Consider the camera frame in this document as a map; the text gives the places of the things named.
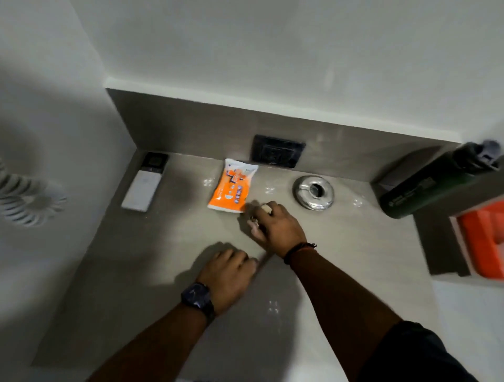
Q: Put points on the person's left hand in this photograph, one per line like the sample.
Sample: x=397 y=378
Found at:
x=224 y=279

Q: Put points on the person's right hand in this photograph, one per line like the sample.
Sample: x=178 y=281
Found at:
x=281 y=230

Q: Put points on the person's right fingers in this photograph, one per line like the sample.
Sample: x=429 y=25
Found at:
x=260 y=224

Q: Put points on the person's left fingers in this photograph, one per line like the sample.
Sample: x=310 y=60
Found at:
x=236 y=257

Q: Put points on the small beige block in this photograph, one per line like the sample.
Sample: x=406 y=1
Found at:
x=267 y=208

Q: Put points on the person's left forearm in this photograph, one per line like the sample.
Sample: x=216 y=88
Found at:
x=157 y=346

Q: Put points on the person's right forearm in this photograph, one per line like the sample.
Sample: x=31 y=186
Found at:
x=338 y=307

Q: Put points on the orange and white packet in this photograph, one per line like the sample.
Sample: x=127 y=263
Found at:
x=232 y=187

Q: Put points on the dark smartwatch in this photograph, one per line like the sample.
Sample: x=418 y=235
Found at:
x=197 y=298

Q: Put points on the round steel ashtray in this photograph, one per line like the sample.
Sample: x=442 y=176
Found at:
x=313 y=192

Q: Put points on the white remote control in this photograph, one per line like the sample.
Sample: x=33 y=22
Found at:
x=142 y=189

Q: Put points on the dark green bottle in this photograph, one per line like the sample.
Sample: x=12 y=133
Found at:
x=429 y=185

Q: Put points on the black sleeve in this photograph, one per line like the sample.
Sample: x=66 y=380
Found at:
x=413 y=354

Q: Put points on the orange box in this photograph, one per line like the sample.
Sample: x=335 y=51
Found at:
x=483 y=238

